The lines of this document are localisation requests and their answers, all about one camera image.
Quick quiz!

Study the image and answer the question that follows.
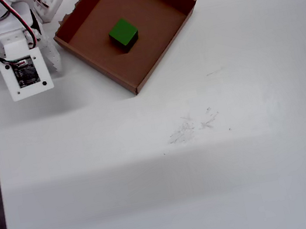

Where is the green wooden cube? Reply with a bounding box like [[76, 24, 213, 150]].
[[106, 16, 143, 56]]

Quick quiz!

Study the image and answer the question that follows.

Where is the brown cardboard box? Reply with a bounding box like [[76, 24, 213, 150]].
[[46, 0, 212, 108]]

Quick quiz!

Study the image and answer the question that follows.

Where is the white grid base block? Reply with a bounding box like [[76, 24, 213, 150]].
[[32, 0, 71, 25]]

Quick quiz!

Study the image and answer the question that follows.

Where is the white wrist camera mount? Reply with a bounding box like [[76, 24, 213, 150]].
[[0, 25, 58, 105]]

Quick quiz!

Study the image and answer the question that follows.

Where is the red white black servo cable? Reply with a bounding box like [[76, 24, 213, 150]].
[[0, 0, 43, 54]]

